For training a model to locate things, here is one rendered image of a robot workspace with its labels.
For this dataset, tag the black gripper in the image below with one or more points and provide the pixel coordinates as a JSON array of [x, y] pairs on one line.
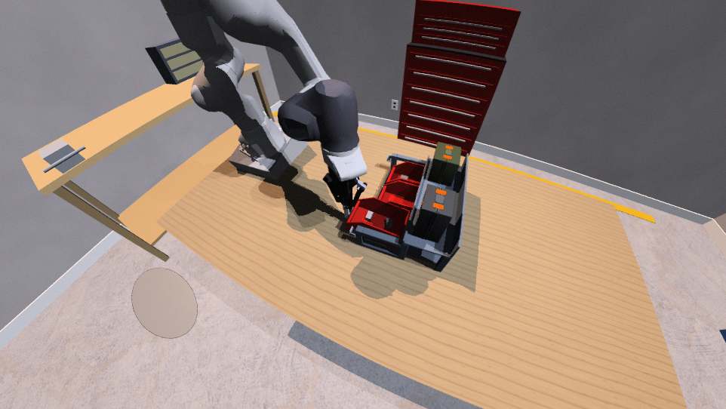
[[342, 191]]

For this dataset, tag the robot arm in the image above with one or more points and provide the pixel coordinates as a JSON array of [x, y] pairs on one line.
[[324, 110]]

